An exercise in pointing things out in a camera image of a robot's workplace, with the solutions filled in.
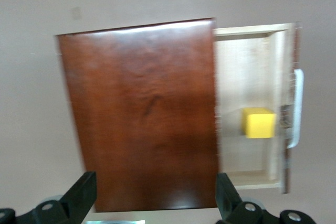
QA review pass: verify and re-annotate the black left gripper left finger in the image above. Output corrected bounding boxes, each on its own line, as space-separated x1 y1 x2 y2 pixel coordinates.
0 170 97 224

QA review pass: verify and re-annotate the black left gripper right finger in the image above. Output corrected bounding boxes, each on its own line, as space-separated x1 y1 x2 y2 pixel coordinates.
215 173 317 224

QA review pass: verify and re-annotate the yellow cube block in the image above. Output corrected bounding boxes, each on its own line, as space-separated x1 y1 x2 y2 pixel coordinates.
241 107 278 140

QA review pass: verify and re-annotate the light wood drawer white handle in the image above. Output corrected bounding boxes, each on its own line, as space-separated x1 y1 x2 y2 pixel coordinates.
212 22 305 195

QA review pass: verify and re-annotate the dark red wooden cabinet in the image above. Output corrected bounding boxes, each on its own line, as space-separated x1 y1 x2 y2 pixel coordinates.
55 18 223 213

